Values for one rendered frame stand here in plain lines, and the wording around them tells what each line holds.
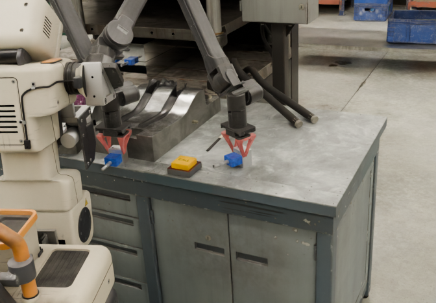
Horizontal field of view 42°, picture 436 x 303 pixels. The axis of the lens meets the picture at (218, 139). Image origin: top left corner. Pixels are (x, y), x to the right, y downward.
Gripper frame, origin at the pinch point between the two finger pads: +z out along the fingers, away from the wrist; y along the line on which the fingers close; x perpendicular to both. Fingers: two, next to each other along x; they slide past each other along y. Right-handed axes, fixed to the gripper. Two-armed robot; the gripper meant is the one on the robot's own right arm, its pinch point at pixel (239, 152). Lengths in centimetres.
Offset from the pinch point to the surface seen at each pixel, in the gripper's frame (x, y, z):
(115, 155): 30.9, 25.7, -0.4
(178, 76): -39, 100, 5
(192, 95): -6.4, 35.9, -8.8
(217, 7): -41, 66, -31
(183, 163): 16.8, 6.5, 0.5
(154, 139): 18.8, 20.8, -3.8
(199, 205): 13.8, 4.7, 15.9
